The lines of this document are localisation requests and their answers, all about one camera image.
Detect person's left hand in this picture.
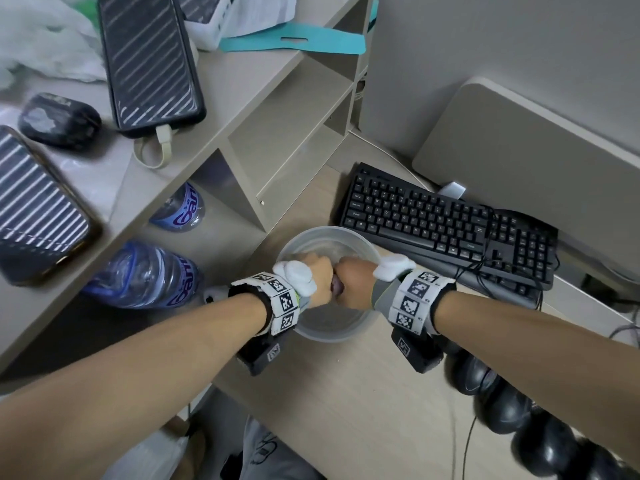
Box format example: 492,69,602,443
298,253,335,310

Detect person's right hand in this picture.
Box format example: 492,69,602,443
334,257,381,311

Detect person's left forearm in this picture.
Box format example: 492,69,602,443
0,293,268,480

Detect person's right forearm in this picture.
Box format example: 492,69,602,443
434,290,640,458

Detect clear plastic bowl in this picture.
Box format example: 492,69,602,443
275,226,387,344

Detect marker-patterned left wrist band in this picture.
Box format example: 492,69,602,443
228,271,301,338

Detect marker-patterned wrist band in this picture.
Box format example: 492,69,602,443
228,271,301,338
372,268,457,338

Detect marker-patterned right wrist band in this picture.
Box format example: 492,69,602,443
372,268,457,338

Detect black computer keyboard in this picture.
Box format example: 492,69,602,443
339,162,559,301

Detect beige desk shelf unit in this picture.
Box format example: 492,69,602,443
0,0,381,395

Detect small clear water bottle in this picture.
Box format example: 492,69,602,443
149,182,206,232

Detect person's grey trousers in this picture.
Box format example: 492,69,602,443
220,414,328,480

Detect large clear water bottle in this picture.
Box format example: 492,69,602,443
81,239,204,311

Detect beige rounded board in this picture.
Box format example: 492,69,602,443
411,77,640,255

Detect translucent white bag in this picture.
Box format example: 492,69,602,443
101,429,192,480

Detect white paper bag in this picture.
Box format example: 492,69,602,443
224,0,299,39

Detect white box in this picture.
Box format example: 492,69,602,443
176,0,237,51

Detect black-cased smartphone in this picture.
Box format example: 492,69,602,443
96,0,207,139

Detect brown-cased smartphone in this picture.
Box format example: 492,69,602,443
0,125,102,288

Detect black earbuds case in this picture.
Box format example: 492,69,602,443
18,93,103,150

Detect white plastic bag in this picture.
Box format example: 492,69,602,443
0,0,109,91

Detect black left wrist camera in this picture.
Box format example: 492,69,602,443
235,334,297,378

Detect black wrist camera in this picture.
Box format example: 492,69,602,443
390,327,445,374
235,334,297,378

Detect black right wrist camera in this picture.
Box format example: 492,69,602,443
390,327,445,374

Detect white cable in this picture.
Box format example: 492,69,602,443
348,126,432,191

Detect black keyboard cable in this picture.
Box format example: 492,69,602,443
462,205,561,313

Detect beige lanyard loop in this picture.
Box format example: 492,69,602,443
133,125,174,170

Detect teal paper handle strip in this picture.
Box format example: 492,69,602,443
219,22,367,56

